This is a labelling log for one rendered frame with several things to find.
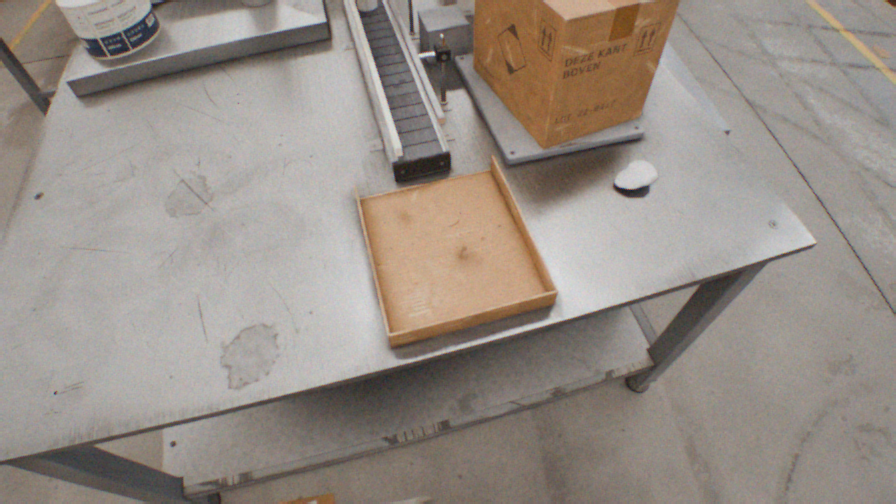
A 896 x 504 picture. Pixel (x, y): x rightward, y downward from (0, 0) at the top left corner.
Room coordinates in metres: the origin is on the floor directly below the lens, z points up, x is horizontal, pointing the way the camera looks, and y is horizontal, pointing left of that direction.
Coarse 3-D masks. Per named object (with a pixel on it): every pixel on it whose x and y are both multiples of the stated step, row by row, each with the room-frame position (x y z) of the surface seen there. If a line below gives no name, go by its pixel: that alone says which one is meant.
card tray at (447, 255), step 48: (432, 192) 0.58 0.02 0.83; (480, 192) 0.58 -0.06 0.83; (384, 240) 0.48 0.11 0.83; (432, 240) 0.48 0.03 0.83; (480, 240) 0.47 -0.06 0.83; (528, 240) 0.45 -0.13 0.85; (384, 288) 0.38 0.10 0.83; (432, 288) 0.38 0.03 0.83; (480, 288) 0.38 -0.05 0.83; (528, 288) 0.38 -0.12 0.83; (432, 336) 0.30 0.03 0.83
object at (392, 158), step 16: (384, 0) 1.23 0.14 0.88; (352, 16) 1.15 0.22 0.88; (352, 32) 1.11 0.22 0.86; (368, 80) 0.87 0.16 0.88; (416, 80) 0.86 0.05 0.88; (432, 112) 0.76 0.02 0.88; (384, 128) 0.71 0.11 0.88; (384, 144) 0.71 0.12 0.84; (416, 160) 0.62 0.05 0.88; (432, 160) 0.63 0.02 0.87; (448, 160) 0.64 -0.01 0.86; (400, 176) 0.62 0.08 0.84; (416, 176) 0.62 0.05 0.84
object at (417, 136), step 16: (368, 16) 1.14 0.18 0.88; (384, 16) 1.14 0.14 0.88; (368, 32) 1.07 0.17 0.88; (384, 32) 1.06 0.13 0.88; (384, 48) 0.99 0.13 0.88; (400, 48) 0.99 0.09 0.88; (384, 64) 0.93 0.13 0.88; (400, 64) 0.92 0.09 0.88; (384, 80) 0.87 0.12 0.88; (400, 80) 0.86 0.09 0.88; (400, 96) 0.81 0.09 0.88; (416, 96) 0.81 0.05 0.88; (400, 112) 0.76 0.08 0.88; (416, 112) 0.75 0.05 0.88; (400, 128) 0.71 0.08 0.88; (416, 128) 0.71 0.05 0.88; (432, 128) 0.71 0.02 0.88; (416, 144) 0.66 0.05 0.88; (432, 144) 0.66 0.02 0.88; (400, 160) 0.62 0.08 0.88
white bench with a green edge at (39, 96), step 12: (0, 36) 2.01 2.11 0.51; (0, 48) 1.97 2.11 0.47; (12, 60) 1.98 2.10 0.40; (12, 72) 1.96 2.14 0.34; (24, 72) 1.99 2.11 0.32; (24, 84) 1.97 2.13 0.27; (36, 84) 2.01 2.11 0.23; (36, 96) 1.97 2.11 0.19; (48, 96) 1.98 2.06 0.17; (48, 108) 1.97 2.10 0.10
